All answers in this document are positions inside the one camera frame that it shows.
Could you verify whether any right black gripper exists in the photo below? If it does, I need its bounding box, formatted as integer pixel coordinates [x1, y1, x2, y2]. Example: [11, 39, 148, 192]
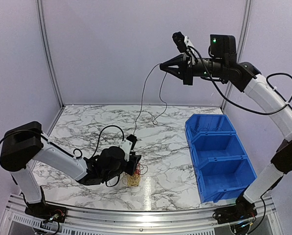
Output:
[160, 51, 227, 85]

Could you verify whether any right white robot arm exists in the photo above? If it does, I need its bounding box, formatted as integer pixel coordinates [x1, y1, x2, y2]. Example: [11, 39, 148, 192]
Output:
[159, 32, 292, 219]

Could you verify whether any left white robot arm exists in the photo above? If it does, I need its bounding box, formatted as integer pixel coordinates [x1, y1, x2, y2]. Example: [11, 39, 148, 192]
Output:
[0, 121, 141, 218]

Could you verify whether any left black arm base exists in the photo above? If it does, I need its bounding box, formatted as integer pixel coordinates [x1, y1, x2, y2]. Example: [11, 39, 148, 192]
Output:
[25, 202, 67, 223]

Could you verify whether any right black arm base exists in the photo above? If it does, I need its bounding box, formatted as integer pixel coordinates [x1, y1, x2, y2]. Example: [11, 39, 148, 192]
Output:
[212, 195, 257, 224]

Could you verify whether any far blue storage bin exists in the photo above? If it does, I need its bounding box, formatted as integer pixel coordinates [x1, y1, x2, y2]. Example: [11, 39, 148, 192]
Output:
[185, 114, 236, 147]

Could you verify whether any blue storage bin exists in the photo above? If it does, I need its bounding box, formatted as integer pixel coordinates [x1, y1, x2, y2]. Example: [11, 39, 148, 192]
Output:
[189, 133, 247, 168]
[194, 157, 257, 203]
[185, 114, 236, 147]

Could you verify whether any middle blue storage bin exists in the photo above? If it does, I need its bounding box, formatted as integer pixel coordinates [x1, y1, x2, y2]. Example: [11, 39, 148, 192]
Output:
[189, 133, 247, 168]

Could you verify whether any near blue storage bin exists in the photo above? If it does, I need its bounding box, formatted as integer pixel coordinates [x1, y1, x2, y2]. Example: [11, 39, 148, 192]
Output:
[194, 157, 257, 203]

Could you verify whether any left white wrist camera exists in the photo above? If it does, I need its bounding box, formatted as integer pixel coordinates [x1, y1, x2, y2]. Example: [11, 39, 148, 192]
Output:
[119, 134, 137, 162]

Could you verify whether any aluminium front frame rail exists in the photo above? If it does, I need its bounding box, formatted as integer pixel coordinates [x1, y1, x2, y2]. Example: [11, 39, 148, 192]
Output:
[0, 194, 283, 235]

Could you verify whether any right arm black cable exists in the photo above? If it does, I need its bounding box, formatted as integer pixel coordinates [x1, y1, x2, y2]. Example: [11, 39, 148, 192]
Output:
[187, 45, 292, 116]

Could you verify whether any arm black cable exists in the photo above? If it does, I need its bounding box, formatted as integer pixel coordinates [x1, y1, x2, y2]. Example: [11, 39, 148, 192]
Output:
[187, 45, 292, 116]
[0, 125, 127, 188]

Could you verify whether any right aluminium corner post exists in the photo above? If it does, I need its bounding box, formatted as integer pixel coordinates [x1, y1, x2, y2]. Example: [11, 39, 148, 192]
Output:
[221, 0, 253, 113]

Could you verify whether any aluminium corner post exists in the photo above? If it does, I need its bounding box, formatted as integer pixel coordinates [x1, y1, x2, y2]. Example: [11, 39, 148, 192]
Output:
[36, 0, 65, 109]
[221, 0, 253, 113]

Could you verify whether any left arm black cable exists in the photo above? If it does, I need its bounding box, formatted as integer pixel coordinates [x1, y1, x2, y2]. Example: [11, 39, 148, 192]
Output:
[0, 125, 127, 188]

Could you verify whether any left aluminium corner post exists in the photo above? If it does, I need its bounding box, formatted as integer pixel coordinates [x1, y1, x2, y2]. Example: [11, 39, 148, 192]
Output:
[36, 0, 65, 109]

